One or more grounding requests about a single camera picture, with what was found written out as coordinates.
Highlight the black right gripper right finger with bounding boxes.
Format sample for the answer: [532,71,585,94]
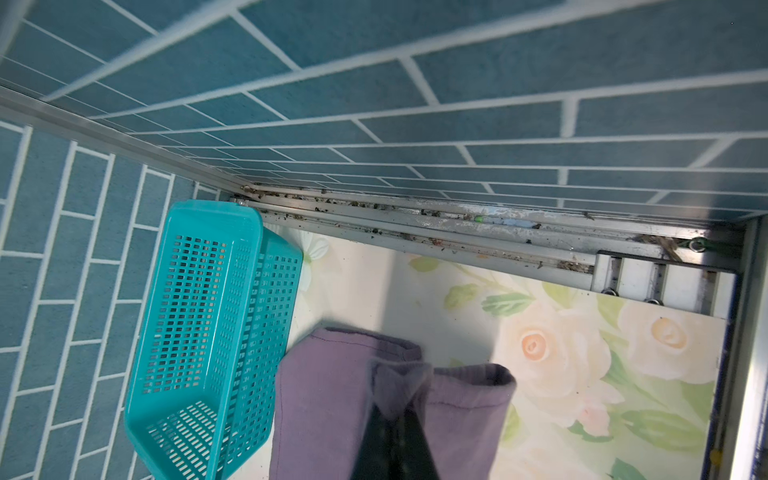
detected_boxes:
[392,409,439,480]

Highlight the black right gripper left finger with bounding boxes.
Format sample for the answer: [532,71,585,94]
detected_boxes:
[351,406,396,480]

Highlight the purple trousers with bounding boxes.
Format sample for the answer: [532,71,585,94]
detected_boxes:
[269,328,516,479]

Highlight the teal plastic basket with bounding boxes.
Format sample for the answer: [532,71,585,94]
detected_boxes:
[124,200,303,479]

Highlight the right side aluminium rail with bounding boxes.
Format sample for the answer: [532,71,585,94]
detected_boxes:
[240,185,745,289]

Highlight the aluminium rail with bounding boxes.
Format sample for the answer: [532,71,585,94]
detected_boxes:
[591,217,767,479]
[240,185,745,289]

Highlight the aluminium front rail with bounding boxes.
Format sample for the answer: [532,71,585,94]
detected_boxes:
[591,217,767,479]

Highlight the right rear aluminium corner post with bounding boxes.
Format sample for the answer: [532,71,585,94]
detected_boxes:
[1,87,246,194]

